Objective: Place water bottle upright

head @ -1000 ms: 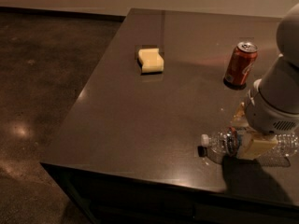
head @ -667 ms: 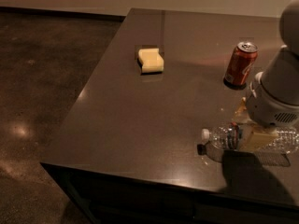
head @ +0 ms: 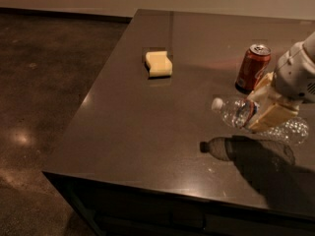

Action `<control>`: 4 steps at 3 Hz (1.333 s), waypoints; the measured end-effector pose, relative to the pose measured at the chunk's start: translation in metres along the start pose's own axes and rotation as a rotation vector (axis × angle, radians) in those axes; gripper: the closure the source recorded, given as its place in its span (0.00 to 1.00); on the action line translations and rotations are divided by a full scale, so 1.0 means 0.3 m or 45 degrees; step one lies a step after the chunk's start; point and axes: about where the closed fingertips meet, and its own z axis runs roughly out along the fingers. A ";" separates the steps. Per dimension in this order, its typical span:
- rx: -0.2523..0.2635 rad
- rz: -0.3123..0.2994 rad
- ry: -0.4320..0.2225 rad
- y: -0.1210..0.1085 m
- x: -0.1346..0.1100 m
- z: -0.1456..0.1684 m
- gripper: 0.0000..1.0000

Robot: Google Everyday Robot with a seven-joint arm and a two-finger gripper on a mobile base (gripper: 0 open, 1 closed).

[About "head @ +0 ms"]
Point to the red soda can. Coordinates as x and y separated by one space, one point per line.
255 62

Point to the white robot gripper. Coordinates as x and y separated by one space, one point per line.
294 74

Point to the yellow sponge block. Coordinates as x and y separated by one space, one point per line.
159 64

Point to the clear plastic water bottle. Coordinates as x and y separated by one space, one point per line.
238 112

